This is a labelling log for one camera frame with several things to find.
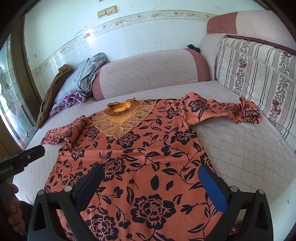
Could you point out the brown garment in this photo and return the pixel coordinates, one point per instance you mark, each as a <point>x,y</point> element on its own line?
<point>63,73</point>

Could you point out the black sunglasses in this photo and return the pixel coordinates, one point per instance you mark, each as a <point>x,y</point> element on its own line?
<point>192,47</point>

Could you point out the beige wall switch plate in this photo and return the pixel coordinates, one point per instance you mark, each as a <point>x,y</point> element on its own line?
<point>107,12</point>

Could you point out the pink corner cushion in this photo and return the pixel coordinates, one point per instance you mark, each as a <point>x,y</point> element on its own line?
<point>261,26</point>

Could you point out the pink bolster cushion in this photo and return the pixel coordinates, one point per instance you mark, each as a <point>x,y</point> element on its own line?
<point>149,71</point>

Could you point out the striped floral pillow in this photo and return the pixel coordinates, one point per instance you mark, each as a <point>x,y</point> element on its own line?
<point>264,75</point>

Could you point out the window with wooden frame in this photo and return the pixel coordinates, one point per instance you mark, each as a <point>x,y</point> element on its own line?
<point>20,100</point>

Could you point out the grey garment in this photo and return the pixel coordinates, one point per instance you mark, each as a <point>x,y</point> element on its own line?
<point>82,77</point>

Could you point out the person's left hand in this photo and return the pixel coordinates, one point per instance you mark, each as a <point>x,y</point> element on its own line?
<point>15,213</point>

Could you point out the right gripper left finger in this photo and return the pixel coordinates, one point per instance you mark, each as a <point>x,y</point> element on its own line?
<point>44,222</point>

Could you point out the orange floral blouse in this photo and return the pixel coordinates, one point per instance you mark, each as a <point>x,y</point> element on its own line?
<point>150,155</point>

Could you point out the purple patterned garment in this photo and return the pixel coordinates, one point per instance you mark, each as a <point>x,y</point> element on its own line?
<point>67,101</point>

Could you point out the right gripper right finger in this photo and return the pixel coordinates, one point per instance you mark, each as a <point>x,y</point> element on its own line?
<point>230,200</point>

